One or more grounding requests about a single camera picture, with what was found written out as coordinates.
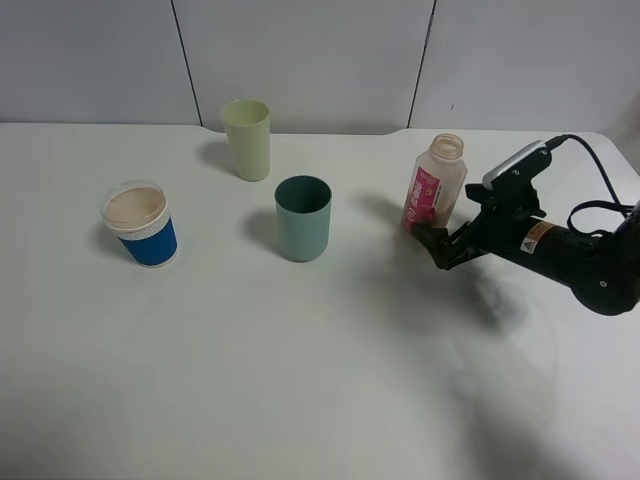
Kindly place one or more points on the black wrist camera with silver top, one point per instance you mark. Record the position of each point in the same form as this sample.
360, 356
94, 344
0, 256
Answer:
515, 173

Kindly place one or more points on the clear bottle with pink label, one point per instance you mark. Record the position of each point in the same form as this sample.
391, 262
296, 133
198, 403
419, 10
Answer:
438, 177

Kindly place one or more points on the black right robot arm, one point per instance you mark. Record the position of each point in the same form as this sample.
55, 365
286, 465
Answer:
601, 269

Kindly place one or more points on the blue cup with clear lid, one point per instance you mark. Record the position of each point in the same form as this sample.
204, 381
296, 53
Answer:
138, 214

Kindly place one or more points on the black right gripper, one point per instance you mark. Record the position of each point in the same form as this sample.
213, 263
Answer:
499, 228

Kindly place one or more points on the pale yellow plastic cup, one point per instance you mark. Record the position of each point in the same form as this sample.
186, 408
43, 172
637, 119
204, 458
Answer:
247, 127

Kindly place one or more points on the teal plastic cup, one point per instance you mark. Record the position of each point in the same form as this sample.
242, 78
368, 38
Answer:
303, 208

